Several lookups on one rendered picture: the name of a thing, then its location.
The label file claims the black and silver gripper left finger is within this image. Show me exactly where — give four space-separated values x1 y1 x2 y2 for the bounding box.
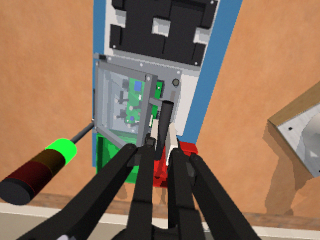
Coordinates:
16 119 158 240

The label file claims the green circuit board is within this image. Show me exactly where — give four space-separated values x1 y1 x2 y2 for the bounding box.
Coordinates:
149 82 162 127

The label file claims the red open-top bin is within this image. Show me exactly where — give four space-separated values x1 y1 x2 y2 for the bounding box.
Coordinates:
153 141 198 188

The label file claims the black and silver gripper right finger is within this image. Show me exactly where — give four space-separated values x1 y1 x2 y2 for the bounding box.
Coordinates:
165 122 262 240

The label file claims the green bin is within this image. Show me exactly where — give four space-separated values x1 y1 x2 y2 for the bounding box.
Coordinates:
96 133 139 183

